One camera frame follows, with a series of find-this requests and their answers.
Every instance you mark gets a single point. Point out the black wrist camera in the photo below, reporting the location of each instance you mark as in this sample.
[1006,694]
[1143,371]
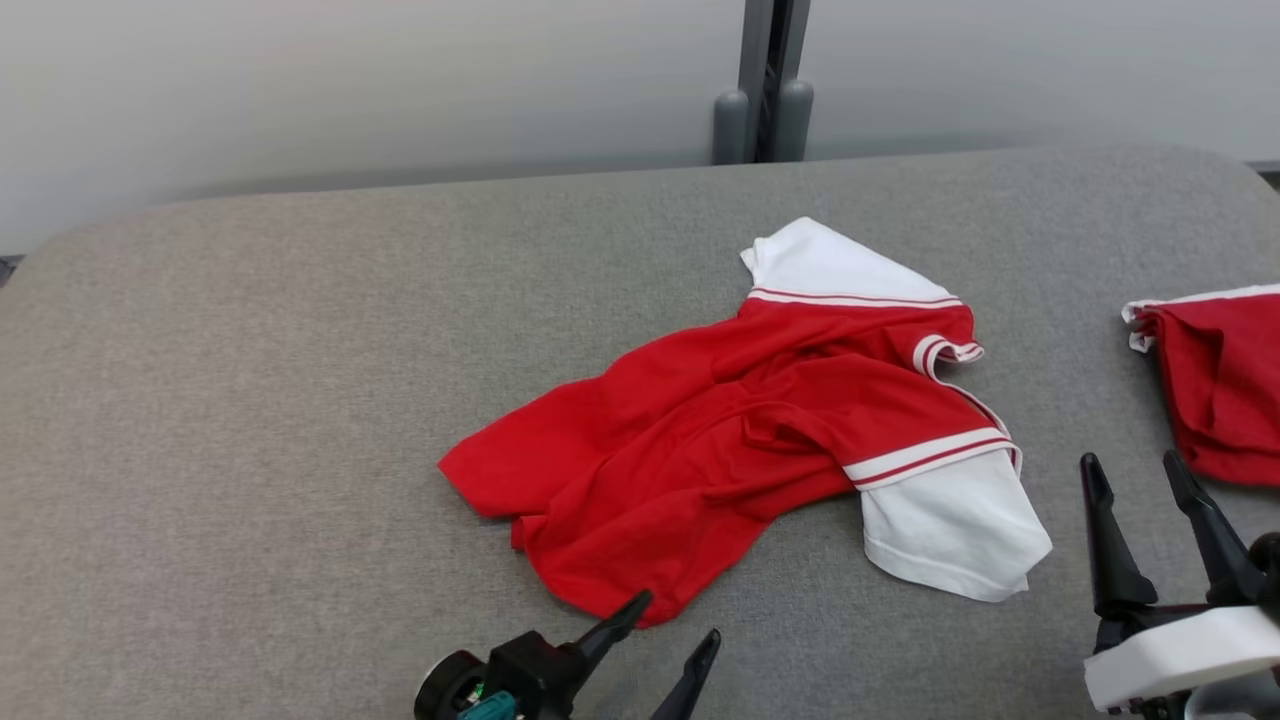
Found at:
[1268,560]
[530,670]

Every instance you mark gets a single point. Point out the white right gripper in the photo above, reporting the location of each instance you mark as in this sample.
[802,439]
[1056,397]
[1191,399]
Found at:
[1180,655]

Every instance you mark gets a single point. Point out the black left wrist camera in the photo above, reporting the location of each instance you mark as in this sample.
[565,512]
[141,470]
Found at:
[530,670]

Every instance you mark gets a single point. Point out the grey metal frame post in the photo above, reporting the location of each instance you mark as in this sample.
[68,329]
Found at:
[755,60]

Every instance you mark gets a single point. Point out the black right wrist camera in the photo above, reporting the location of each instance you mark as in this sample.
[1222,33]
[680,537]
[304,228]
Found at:
[1268,560]

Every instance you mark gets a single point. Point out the red white jersey shirt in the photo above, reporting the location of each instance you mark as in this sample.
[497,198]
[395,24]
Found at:
[1230,380]
[700,440]

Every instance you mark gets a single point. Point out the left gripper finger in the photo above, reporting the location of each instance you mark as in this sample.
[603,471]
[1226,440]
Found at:
[610,635]
[695,685]

